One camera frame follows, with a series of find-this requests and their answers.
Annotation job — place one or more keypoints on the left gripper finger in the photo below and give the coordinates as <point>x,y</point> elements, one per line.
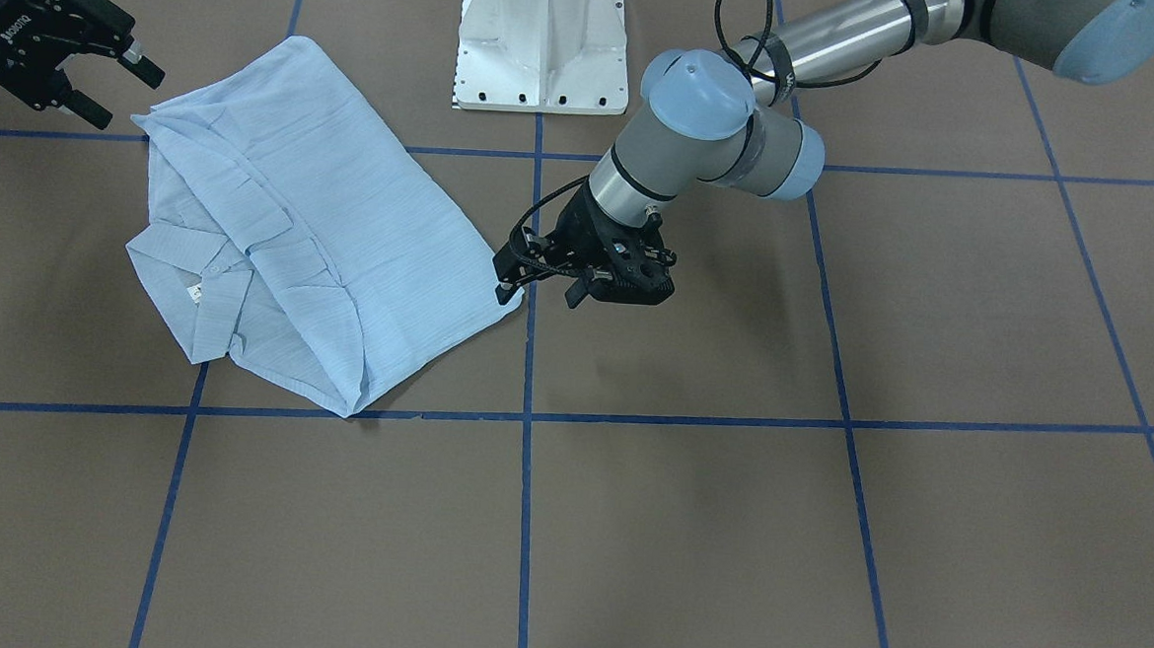
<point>576,293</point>
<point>507,293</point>

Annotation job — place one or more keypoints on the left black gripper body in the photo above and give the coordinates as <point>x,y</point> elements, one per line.
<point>576,231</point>

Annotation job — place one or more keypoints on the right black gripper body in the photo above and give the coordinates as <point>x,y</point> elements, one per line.
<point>0,29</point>

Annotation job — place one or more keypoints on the light blue button shirt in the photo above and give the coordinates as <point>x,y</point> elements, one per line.
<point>290,232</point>

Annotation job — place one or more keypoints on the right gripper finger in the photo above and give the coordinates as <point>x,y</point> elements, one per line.
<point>143,68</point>
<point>87,109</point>

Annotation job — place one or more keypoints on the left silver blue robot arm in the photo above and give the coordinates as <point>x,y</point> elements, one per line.
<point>711,116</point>

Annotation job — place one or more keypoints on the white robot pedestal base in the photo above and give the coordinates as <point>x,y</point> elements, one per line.
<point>542,56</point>

